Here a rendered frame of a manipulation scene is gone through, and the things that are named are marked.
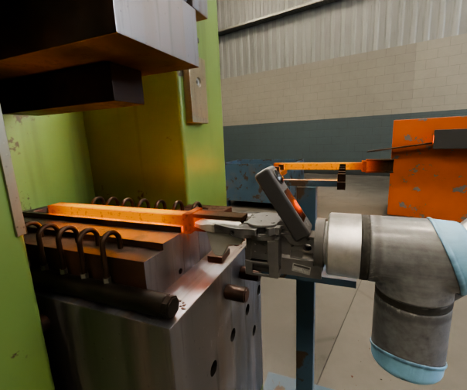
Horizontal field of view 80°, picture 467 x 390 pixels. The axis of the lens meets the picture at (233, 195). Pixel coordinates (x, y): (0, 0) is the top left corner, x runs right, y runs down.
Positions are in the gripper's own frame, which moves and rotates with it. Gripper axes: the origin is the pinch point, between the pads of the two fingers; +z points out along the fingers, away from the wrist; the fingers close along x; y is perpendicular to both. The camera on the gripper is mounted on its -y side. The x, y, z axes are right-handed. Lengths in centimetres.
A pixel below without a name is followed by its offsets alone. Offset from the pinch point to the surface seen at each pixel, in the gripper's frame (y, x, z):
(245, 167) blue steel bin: 35, 369, 126
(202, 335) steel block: 16.0, -8.2, -3.1
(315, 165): -2, 62, -12
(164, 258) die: 4.3, -8.0, 3.0
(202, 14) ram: -35.8, 10.1, 3.3
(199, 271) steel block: 9.3, -1.5, 0.7
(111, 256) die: 2.9, -12.3, 9.0
